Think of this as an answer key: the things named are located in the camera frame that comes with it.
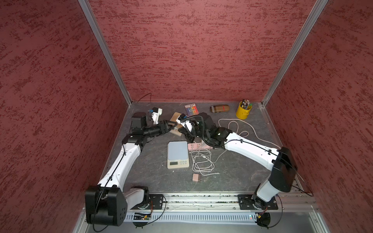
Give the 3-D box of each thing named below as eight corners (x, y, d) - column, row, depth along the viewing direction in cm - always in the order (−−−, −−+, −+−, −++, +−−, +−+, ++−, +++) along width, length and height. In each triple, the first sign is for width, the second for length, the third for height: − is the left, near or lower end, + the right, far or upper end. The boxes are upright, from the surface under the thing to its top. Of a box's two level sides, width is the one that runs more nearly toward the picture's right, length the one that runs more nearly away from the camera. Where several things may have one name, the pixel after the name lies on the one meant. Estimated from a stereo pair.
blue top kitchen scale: (166, 168, 87) (165, 166, 85) (168, 143, 98) (168, 140, 96) (189, 168, 88) (189, 166, 85) (189, 143, 99) (189, 141, 96)
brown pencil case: (210, 112, 117) (210, 109, 113) (209, 107, 120) (210, 104, 117) (228, 112, 117) (230, 109, 114) (227, 108, 120) (228, 104, 117)
